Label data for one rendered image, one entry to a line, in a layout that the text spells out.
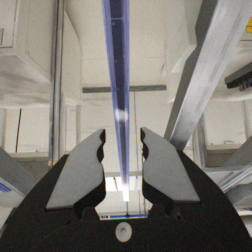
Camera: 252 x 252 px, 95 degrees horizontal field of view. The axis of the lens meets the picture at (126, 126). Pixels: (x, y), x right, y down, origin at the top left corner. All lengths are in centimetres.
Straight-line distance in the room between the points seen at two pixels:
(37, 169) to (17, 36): 64
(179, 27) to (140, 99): 196
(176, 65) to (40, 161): 82
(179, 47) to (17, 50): 53
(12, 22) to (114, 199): 217
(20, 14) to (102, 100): 166
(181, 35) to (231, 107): 265
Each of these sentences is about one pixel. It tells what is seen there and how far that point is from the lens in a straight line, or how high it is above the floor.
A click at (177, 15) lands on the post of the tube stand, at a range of 23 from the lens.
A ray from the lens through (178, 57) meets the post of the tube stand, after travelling 20.
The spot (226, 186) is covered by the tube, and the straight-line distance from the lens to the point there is 35.
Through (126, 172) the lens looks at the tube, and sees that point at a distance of 19.
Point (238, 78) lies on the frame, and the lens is 79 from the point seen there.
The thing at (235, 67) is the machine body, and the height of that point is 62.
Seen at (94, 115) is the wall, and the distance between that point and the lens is 212.
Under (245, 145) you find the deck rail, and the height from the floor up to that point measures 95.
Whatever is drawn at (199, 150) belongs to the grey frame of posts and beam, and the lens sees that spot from 67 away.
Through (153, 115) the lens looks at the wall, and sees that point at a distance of 211.
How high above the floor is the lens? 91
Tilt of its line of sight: 6 degrees down
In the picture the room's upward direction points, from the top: 178 degrees clockwise
